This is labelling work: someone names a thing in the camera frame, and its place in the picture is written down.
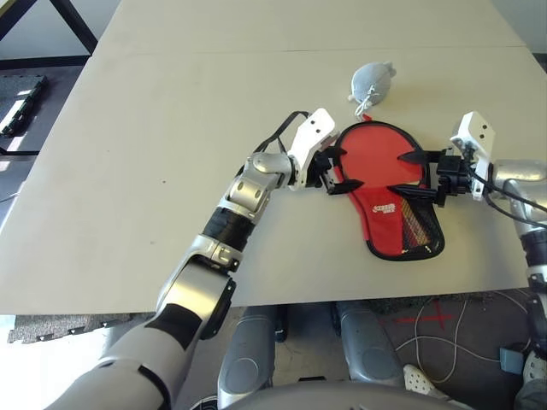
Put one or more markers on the red ping-pong paddle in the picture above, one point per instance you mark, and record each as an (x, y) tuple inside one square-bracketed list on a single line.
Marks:
[(367, 154)]

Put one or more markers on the dark foam floor mat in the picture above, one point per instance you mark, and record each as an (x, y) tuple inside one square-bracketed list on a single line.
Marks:
[(64, 329)]

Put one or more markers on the red and black paddle case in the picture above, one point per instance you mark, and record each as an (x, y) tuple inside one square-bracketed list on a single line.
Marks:
[(384, 235)]

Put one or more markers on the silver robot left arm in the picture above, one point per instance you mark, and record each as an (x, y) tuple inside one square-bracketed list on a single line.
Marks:
[(201, 290)]

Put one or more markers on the black metal table frame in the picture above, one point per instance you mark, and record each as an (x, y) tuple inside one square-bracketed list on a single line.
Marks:
[(77, 25)]

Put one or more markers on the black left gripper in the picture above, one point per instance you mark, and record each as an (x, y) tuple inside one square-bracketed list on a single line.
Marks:
[(325, 168)]

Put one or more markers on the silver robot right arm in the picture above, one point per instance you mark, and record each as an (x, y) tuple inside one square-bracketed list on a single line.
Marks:
[(521, 171)]

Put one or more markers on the grey robot torso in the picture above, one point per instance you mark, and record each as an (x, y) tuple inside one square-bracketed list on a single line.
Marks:
[(342, 397)]

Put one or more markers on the grey power adapter box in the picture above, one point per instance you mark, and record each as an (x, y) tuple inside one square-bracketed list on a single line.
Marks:
[(512, 360)]

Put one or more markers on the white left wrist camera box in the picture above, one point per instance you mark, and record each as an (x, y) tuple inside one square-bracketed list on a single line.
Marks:
[(312, 128)]

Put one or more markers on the person's grey trouser leg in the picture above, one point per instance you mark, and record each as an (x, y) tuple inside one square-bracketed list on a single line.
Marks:
[(532, 397)]

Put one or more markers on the white perforated clog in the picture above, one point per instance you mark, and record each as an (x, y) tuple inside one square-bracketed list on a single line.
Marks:
[(421, 380), (536, 365)]

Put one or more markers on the grey robot leg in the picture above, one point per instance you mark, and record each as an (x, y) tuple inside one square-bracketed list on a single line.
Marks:
[(367, 346), (248, 359)]

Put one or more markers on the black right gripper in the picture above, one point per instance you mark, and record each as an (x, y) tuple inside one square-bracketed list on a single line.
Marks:
[(453, 177)]

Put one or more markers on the black flat floor device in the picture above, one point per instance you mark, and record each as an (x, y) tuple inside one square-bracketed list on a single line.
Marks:
[(21, 104)]

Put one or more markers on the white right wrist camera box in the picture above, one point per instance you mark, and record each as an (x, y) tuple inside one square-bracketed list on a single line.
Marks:
[(478, 128)]

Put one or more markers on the black and white sneaker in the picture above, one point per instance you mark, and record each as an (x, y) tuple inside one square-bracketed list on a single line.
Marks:
[(205, 401)]

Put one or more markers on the black support post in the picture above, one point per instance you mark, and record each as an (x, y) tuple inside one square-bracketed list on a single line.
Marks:
[(280, 324)]

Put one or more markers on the grey plush zipper charm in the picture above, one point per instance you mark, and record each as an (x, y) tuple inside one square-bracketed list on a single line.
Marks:
[(369, 81)]

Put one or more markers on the grey robot left leg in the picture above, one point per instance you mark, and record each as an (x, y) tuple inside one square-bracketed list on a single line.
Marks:
[(248, 359)]

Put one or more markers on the grey robot right leg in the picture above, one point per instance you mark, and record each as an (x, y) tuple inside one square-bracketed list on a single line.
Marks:
[(367, 346)]

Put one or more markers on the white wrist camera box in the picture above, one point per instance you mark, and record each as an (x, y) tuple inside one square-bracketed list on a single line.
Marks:
[(312, 128), (478, 128)]

